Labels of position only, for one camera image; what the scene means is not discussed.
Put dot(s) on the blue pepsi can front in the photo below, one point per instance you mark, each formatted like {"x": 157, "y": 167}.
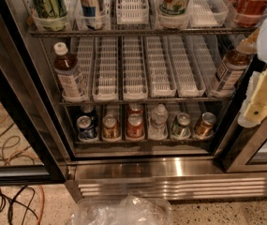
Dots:
{"x": 86, "y": 128}

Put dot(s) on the orange-brown tilted can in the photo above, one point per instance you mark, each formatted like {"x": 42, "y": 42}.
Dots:
{"x": 204, "y": 127}

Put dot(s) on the brown soda can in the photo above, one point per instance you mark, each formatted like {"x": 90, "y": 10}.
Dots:
{"x": 110, "y": 127}

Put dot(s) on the right tea bottle white cap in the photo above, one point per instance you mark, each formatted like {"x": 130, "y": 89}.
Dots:
{"x": 230, "y": 70}

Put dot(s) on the green soda can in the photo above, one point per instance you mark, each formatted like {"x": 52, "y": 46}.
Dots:
{"x": 180, "y": 128}

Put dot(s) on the white tray top shelf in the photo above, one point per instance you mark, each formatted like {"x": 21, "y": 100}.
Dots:
{"x": 207, "y": 13}
{"x": 132, "y": 11}

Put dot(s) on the right fridge door frame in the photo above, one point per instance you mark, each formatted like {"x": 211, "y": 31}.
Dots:
{"x": 247, "y": 140}

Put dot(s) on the clear plastic bin with bag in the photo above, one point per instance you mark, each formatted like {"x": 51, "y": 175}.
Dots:
{"x": 130, "y": 210}

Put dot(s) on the blue pepsi can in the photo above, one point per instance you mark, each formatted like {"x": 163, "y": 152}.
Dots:
{"x": 86, "y": 128}
{"x": 89, "y": 110}

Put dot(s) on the red coke can rear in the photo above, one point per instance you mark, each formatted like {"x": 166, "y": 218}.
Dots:
{"x": 134, "y": 108}

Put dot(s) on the red coke can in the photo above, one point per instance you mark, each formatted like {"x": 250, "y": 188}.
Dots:
{"x": 134, "y": 108}
{"x": 134, "y": 126}

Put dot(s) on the white tray shelf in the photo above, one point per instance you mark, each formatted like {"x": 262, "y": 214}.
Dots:
{"x": 105, "y": 83}
{"x": 186, "y": 73}
{"x": 132, "y": 11}
{"x": 134, "y": 75}
{"x": 160, "y": 74}
{"x": 207, "y": 13}

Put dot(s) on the left tea bottle white cap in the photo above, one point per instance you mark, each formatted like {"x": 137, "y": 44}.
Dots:
{"x": 69, "y": 73}

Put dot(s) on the top wire shelf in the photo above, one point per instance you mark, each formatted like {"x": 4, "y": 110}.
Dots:
{"x": 143, "y": 32}

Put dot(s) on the middle wire shelf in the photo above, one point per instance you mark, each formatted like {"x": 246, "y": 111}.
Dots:
{"x": 149, "y": 100}

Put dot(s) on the white tray middle shelf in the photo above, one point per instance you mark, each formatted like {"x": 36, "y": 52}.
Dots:
{"x": 186, "y": 73}
{"x": 160, "y": 74}
{"x": 105, "y": 83}
{"x": 134, "y": 75}

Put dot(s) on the stainless steel fridge base grille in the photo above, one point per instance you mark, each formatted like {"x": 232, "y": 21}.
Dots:
{"x": 171, "y": 178}

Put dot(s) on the tea bottle white cap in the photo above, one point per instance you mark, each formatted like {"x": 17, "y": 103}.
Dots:
{"x": 69, "y": 73}
{"x": 230, "y": 70}

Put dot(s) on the wire shelf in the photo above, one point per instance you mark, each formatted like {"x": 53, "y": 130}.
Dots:
{"x": 149, "y": 100}
{"x": 143, "y": 32}

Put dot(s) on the left glass fridge door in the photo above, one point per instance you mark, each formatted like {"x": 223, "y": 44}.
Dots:
{"x": 48, "y": 172}

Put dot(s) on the blue pepsi can rear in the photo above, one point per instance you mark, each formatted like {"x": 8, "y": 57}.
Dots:
{"x": 89, "y": 110}

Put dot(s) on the red coke can front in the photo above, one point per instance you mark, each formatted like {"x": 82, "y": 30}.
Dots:
{"x": 134, "y": 126}

